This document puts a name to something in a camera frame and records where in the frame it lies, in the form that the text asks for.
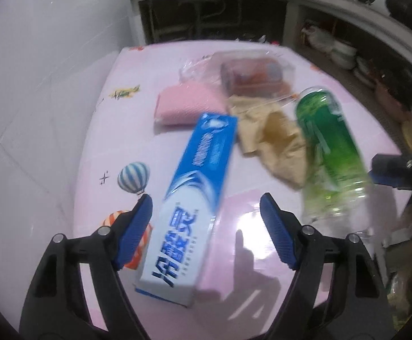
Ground clear bag of red snacks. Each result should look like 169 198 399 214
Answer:
178 50 296 100

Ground pink sponge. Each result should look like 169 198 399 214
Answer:
154 80 228 126

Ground white green bowl stack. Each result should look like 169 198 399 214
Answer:
330 41 357 69

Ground green plastic bottle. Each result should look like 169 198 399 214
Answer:
295 86 375 236

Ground pink basin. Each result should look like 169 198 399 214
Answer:
375 78 409 114

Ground white plates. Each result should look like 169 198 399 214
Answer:
354 57 377 86

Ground white plastic bag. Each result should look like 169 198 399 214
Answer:
301 25 334 51

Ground concrete kitchen counter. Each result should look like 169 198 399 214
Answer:
128 0 412 185

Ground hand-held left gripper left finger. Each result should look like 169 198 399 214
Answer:
19 194 153 340

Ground blue white toothpaste box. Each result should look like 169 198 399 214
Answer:
133 112 238 307

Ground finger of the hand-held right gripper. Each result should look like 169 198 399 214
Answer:
370 153 412 194

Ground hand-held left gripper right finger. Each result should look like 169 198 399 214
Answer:
259 192 396 340

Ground beige cloth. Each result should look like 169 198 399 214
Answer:
226 94 307 189

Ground pink printed tablecloth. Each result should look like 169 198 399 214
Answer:
74 41 410 330

